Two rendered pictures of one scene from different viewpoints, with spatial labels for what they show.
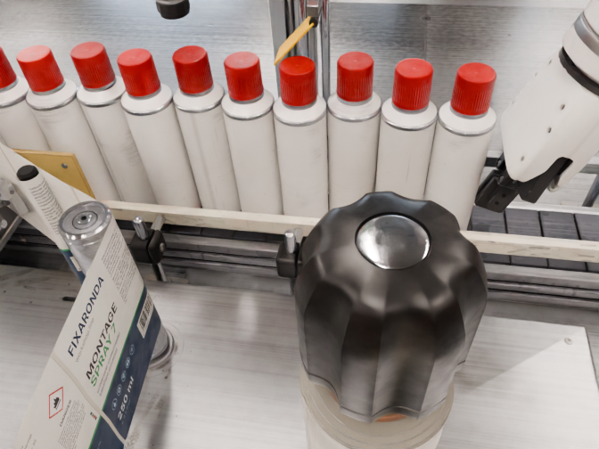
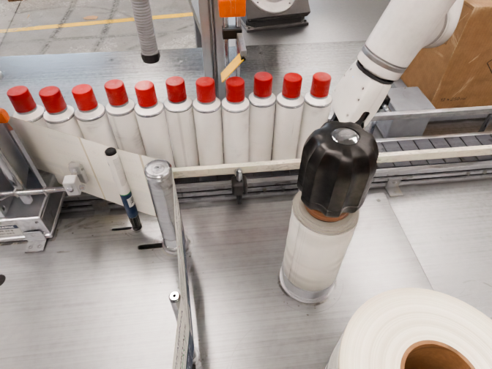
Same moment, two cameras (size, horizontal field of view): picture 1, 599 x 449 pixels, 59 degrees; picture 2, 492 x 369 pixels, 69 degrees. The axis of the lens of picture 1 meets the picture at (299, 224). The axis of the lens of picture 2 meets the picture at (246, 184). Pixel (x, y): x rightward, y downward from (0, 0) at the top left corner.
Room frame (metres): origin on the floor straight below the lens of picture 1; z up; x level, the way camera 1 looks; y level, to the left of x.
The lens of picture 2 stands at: (-0.11, 0.16, 1.41)
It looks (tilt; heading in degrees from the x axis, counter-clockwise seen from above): 47 degrees down; 340
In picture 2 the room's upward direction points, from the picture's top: 1 degrees clockwise
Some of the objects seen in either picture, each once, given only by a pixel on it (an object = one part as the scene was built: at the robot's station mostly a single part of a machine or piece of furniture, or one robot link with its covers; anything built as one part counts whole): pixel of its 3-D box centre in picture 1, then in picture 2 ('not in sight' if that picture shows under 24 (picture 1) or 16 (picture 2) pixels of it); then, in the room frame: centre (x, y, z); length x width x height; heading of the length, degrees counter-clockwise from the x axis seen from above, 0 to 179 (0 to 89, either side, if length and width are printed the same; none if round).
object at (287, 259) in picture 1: (294, 268); (239, 190); (0.34, 0.01, 0.89); 0.03 x 0.03 x 0.12; 77
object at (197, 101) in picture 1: (209, 140); (181, 127); (0.45, 0.09, 0.98); 0.05 x 0.05 x 0.20
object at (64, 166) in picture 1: (46, 182); not in sight; (0.46, 0.28, 0.94); 0.10 x 0.01 x 0.09; 77
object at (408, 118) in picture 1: (403, 158); (287, 124); (0.40, -0.11, 0.98); 0.05 x 0.05 x 0.20
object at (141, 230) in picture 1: (158, 243); not in sight; (0.39, 0.16, 0.89); 0.06 x 0.03 x 0.12; 167
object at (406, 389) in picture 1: (373, 400); (321, 222); (0.13, -0.04, 1.03); 0.09 x 0.09 x 0.30
